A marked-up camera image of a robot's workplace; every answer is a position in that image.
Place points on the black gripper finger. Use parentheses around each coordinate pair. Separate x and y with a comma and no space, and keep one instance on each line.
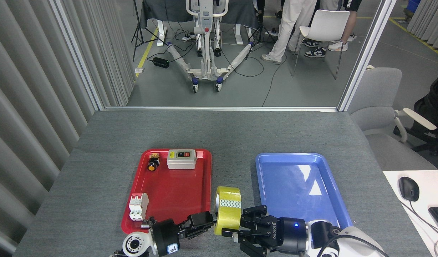
(201,219)
(192,234)
(256,217)
(256,242)

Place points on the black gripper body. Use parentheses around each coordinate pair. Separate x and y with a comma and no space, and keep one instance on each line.
(165,235)
(288,235)

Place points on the yellow tape roll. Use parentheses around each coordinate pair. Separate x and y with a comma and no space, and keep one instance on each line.
(229,214)

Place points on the red plastic tray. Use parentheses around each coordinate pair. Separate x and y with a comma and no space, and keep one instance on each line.
(179,192)

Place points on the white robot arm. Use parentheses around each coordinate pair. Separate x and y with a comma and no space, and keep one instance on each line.
(135,244)
(351,242)

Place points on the white circuit breaker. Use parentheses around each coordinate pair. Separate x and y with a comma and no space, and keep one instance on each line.
(138,207)

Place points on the blue plastic tray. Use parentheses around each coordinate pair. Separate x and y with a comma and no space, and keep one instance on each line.
(286,185)

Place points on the yellow push button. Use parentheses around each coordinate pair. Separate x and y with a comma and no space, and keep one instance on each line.
(153,166)

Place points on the black computer mouse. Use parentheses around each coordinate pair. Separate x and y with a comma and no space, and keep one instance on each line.
(408,188)

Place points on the white desk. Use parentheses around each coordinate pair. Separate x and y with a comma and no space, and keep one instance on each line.
(429,185)

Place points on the black power adapter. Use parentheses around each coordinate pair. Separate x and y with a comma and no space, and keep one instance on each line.
(160,62)

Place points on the grey office chair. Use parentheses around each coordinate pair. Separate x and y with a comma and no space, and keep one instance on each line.
(377,92)

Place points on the person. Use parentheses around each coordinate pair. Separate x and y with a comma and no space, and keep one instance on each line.
(286,28)
(436,103)
(315,53)
(338,46)

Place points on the white stand on wheels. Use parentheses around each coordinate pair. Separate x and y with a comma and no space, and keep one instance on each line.
(205,43)

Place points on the black tripod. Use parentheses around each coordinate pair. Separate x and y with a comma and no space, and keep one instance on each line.
(136,32)
(260,32)

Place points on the grey pleated curtain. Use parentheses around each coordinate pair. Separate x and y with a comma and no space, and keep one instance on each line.
(26,89)

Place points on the white plastic chair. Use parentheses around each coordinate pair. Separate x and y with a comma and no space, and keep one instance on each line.
(324,25)

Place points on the table with dark cloth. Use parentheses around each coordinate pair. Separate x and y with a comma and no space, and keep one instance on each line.
(169,10)

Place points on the grey switch box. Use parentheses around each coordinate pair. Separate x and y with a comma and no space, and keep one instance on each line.
(181,162)

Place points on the silver frame post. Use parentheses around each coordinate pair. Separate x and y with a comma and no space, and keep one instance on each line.
(367,53)
(76,53)

